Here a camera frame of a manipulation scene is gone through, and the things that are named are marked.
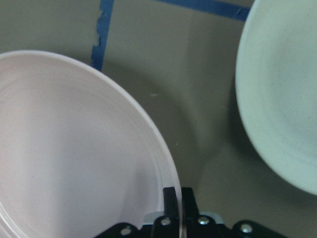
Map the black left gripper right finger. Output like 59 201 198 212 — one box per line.
181 187 224 238

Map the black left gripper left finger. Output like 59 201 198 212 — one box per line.
151 187 182 238

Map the pink plate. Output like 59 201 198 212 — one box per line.
0 51 181 238

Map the beige plate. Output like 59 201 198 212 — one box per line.
235 0 317 194

